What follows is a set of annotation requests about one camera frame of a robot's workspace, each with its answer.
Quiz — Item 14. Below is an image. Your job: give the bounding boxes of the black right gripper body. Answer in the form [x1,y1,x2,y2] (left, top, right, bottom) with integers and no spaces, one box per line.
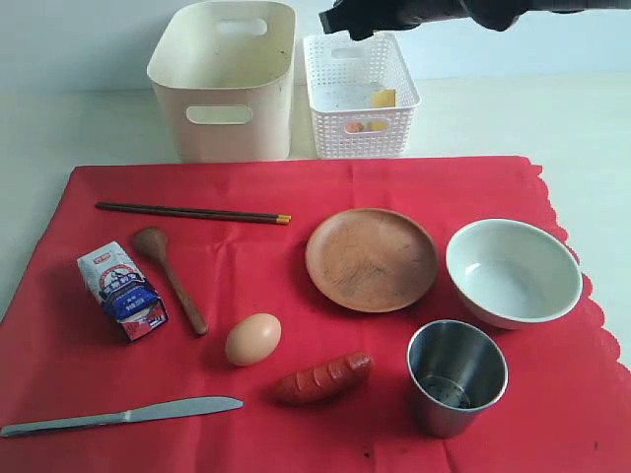
[370,0,470,32]

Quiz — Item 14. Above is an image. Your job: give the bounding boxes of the yellow cake wedge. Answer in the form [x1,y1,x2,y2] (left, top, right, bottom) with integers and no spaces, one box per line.
[368,89,396,131]

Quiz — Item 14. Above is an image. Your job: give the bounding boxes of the fried chicken nugget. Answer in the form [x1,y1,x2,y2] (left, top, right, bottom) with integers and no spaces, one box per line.
[345,121,364,133]

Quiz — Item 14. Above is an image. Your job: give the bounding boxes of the brown egg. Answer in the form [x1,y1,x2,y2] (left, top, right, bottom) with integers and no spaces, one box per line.
[225,312,282,367]

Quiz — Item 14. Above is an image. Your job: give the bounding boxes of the small milk carton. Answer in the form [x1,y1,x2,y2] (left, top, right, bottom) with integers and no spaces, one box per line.
[77,241,169,342]

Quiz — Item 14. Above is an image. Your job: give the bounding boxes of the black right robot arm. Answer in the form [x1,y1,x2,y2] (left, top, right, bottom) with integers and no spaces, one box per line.
[318,0,630,41]

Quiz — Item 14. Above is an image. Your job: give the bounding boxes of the white perforated plastic basket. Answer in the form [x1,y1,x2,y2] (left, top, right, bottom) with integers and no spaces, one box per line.
[303,33,421,159]

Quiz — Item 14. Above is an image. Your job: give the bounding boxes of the cream plastic storage bin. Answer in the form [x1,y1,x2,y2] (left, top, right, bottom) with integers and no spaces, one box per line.
[147,1,296,163]

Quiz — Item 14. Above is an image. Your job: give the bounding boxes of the round wooden plate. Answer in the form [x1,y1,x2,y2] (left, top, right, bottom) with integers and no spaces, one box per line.
[305,208,440,313]

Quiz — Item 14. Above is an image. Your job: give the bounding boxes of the red tablecloth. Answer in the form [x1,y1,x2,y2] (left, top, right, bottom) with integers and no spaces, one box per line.
[1,157,630,472]

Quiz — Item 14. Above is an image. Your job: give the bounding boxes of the white ceramic bowl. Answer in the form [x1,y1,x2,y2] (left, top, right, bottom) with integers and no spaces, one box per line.
[446,218,584,330]

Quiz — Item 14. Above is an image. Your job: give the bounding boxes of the brown wooden spoon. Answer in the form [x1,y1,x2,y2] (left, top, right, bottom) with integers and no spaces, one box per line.
[132,227,209,336]

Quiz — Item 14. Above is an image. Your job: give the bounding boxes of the dark wooden chopstick lower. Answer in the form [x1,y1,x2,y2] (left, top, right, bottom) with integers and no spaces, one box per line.
[96,203,292,227]

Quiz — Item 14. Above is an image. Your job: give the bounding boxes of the dark wooden chopstick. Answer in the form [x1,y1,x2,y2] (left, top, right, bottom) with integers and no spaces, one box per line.
[95,201,292,222]
[96,203,292,227]

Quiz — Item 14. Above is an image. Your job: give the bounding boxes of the dark wooden chopstick upper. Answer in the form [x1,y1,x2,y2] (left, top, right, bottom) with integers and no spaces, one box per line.
[95,201,292,222]

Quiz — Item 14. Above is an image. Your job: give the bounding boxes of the stainless steel cup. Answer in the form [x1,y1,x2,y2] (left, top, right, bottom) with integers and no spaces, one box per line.
[406,319,509,439]

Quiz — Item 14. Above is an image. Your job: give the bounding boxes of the red sausage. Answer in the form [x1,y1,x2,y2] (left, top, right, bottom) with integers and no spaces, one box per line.
[272,352,373,406]

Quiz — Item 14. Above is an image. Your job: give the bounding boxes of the silver table knife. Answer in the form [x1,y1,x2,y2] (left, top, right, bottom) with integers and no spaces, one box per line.
[1,396,245,438]

